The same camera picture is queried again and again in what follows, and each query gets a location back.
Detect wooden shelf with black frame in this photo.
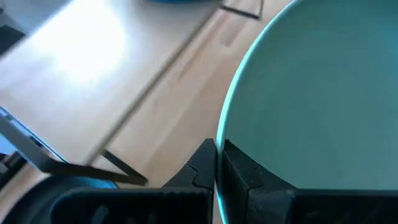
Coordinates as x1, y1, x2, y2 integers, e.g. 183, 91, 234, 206
0, 0, 265, 187

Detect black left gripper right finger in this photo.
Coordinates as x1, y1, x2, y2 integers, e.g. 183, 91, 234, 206
221, 139, 398, 224

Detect light green plate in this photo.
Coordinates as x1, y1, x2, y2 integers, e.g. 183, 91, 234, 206
215, 0, 398, 224

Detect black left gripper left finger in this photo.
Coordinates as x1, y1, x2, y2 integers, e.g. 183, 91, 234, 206
51, 138, 217, 224

